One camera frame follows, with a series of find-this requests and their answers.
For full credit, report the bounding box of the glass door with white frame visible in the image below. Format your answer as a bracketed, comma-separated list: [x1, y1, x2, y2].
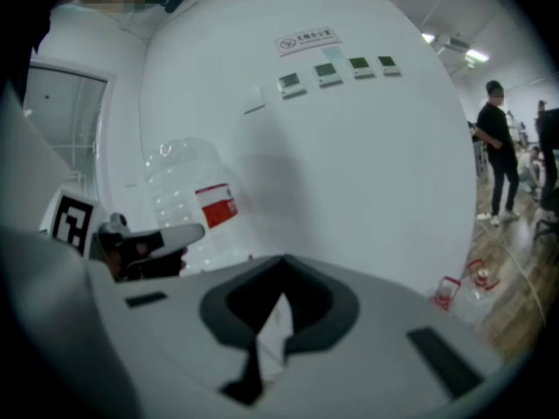
[24, 58, 117, 191]

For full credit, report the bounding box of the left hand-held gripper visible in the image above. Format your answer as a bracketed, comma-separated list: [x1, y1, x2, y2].
[38, 187, 206, 284]

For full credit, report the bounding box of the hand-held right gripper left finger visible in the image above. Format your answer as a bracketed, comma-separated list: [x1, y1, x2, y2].
[86, 254, 286, 419]

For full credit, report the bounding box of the clear box with red lid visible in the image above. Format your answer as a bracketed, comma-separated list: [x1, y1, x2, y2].
[431, 275, 462, 312]
[466, 258, 501, 292]

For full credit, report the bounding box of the clear plastic container red label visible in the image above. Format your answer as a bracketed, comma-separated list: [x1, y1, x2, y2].
[142, 136, 252, 277]

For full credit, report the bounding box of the white wall sign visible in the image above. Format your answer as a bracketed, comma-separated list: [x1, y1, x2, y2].
[274, 25, 342, 58]

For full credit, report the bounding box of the wall thermostat panel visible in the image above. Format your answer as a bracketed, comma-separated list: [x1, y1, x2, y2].
[276, 72, 307, 101]
[348, 55, 376, 80]
[376, 54, 403, 78]
[314, 62, 343, 89]

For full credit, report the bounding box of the black office chair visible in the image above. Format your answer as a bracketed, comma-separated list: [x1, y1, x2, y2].
[535, 106, 559, 237]

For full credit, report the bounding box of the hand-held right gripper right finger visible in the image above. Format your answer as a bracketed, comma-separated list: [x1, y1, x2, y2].
[260, 254, 506, 419]

